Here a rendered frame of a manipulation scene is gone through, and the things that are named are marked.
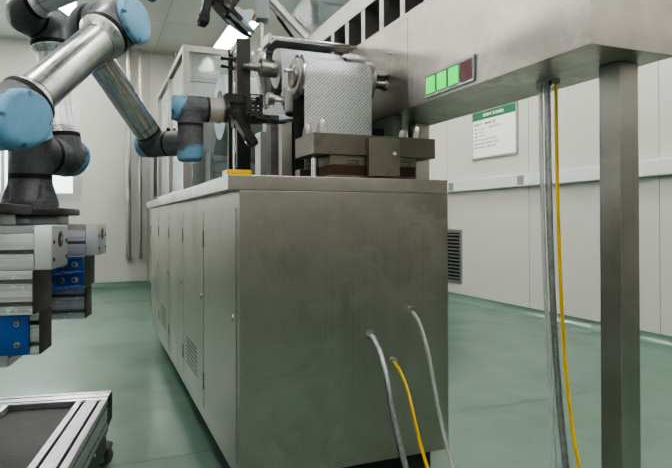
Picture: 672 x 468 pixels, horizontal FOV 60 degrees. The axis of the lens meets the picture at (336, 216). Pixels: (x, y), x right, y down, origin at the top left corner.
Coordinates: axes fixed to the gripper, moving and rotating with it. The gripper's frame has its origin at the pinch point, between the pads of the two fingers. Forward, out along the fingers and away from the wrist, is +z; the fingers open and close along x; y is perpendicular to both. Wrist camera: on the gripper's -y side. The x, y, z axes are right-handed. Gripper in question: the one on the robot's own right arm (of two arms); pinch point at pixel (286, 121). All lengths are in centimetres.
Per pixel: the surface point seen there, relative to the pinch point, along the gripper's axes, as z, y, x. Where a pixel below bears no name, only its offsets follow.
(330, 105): 14.3, 5.9, -1.1
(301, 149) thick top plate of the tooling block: 1.1, -9.9, -10.7
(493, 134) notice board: 269, 43, 245
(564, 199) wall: 270, -17, 163
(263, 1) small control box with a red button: 8, 59, 57
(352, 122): 22.1, 0.9, -1.1
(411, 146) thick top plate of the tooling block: 32.7, -8.8, -20.7
